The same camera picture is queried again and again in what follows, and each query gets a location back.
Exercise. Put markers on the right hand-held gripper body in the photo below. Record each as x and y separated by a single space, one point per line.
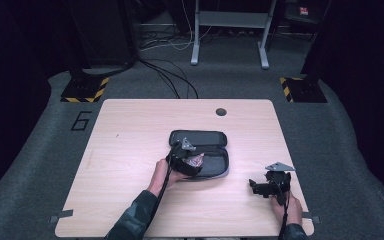
276 185

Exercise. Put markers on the black cabinet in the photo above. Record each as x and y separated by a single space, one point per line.
106 33

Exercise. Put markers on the person's left hand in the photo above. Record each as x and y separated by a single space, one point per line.
161 176

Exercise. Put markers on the black hazard-striped stand base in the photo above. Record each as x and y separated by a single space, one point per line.
305 89
85 88

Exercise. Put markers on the black zip pencil case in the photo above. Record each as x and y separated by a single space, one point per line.
210 155

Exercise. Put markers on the dark round table grommet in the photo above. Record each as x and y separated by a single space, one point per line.
221 112

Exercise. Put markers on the white metal stand frame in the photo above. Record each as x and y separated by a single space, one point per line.
230 20

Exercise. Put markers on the person's right hand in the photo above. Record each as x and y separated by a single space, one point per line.
293 210

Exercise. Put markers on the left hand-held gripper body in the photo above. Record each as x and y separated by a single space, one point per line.
180 155

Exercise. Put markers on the dark box with red label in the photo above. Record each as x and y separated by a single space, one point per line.
302 12

